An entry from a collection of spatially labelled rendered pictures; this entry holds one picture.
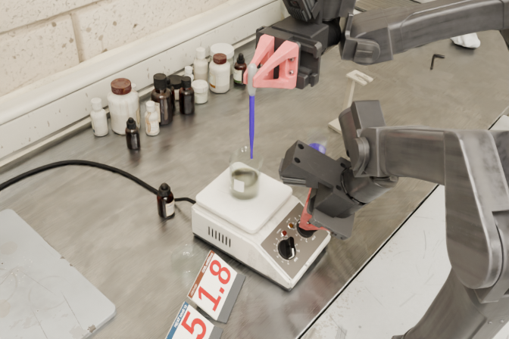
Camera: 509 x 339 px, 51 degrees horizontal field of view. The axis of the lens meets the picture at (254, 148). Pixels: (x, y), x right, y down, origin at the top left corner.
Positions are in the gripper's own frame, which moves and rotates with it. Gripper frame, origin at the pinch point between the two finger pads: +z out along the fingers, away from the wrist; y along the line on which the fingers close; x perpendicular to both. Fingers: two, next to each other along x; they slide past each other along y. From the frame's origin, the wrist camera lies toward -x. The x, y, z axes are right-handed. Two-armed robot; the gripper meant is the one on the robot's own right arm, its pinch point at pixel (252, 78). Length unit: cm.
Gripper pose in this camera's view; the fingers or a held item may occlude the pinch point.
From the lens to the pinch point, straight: 72.3
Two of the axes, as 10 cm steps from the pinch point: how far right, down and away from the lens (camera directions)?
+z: -5.8, 4.7, -6.6
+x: -0.1, 8.1, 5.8
